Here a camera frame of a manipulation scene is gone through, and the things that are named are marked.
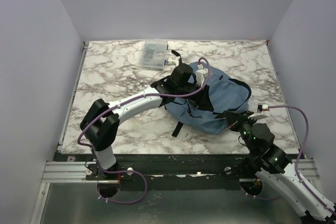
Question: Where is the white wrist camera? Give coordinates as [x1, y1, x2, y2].
[195, 62, 209, 87]
[248, 103, 270, 121]

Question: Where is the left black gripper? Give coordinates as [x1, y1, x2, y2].
[176, 81, 214, 111]

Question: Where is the aluminium frame rail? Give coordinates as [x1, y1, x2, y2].
[41, 159, 320, 184]

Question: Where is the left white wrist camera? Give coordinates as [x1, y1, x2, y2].
[195, 62, 209, 87]

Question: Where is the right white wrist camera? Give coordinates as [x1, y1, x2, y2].
[248, 103, 270, 121]

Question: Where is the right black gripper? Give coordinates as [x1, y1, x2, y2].
[225, 109, 258, 153]

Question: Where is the blue student backpack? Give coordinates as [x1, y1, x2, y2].
[165, 67, 251, 137]

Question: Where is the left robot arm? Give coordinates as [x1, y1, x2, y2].
[80, 58, 211, 179]

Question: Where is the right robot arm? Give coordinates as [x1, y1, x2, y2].
[224, 111, 335, 223]

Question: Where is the clear plastic storage box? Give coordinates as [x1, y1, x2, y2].
[140, 39, 168, 71]

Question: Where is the white earbud charger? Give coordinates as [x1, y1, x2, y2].
[166, 57, 182, 67]

